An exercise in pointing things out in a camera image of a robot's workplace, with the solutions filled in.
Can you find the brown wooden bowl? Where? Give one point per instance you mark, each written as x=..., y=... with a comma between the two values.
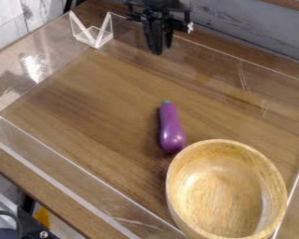
x=224, y=191

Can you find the black clamp with cable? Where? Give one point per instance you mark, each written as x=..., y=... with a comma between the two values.
x=17, y=233

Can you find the purple toy eggplant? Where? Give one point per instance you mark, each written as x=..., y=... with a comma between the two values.
x=171, y=133

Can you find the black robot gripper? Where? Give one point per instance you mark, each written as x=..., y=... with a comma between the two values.
x=160, y=16

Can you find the clear acrylic corner bracket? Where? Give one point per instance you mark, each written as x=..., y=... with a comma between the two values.
x=93, y=36

